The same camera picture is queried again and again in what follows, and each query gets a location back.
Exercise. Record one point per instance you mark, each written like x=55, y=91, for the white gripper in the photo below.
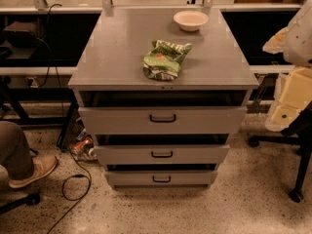
x=299, y=39

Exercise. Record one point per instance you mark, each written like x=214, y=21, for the grey bottom drawer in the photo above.
x=164, y=178

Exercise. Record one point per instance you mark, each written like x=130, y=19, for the grey drawer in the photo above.
x=162, y=120
x=164, y=178
x=161, y=154

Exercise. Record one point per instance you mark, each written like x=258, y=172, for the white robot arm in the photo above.
x=295, y=40

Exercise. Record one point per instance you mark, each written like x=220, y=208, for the grey drawer cabinet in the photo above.
x=214, y=74

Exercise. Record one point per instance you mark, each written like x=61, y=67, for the grey middle drawer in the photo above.
x=161, y=154

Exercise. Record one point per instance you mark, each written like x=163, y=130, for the grey top drawer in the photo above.
x=162, y=120

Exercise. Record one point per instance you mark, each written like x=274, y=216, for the black office chair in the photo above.
x=299, y=132

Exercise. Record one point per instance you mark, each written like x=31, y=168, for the white bowl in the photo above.
x=190, y=21

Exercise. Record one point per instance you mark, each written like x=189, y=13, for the green chip bag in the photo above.
x=164, y=62

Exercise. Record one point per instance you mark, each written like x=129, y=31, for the tan shoe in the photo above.
x=42, y=167

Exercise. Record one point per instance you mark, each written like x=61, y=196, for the black chair base left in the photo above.
x=29, y=200

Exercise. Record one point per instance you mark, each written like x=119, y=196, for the dark box on shelf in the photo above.
x=22, y=34

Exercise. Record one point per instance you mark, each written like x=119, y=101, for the brown trouser leg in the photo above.
x=15, y=152

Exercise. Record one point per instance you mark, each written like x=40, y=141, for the wire trash basket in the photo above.
x=78, y=141

